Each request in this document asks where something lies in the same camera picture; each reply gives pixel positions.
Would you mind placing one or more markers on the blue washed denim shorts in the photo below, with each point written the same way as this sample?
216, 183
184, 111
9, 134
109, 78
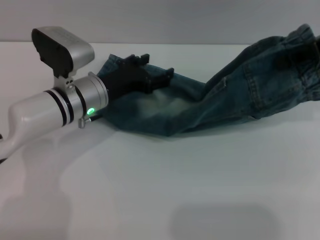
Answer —
212, 110

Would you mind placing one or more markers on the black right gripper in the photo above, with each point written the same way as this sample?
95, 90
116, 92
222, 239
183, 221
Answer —
317, 50

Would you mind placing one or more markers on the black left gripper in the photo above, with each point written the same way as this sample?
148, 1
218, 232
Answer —
122, 80

